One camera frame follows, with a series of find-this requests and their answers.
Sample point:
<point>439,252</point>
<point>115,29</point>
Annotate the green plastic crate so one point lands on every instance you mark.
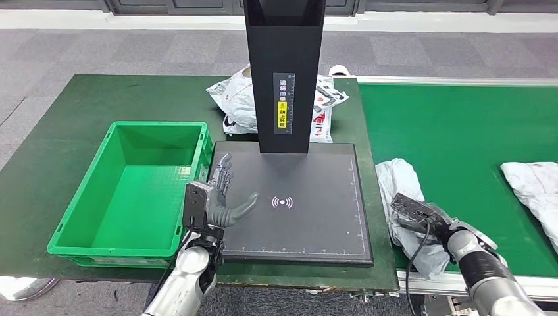
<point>135,205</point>

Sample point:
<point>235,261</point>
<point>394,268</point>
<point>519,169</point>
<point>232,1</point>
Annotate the green conveyor belt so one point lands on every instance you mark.
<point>457,139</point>

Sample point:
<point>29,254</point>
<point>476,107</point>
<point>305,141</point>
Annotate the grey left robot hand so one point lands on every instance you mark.
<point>218,211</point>

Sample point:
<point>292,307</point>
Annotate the white printed plastic bag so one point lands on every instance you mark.
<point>233,102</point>

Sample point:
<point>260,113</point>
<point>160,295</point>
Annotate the round metal floor base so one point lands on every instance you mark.
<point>24,288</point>

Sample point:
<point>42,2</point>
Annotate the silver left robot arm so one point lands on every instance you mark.
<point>187,274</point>

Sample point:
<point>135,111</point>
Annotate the black inbound scanner machine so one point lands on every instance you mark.
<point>283,109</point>

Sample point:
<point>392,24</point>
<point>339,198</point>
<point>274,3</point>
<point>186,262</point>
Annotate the grey plastic mailer parcel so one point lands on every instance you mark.
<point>536,187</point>
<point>401,179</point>

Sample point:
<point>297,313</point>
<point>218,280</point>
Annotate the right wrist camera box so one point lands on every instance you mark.
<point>412,207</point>

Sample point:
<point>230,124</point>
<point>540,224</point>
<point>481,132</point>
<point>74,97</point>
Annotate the white roll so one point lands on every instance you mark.
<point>338,69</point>

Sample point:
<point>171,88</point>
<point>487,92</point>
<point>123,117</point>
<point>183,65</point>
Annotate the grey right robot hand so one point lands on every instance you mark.
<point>442,222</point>

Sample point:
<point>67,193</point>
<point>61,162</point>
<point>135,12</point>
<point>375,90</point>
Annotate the black yellow ruler label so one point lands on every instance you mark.
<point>283,115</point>

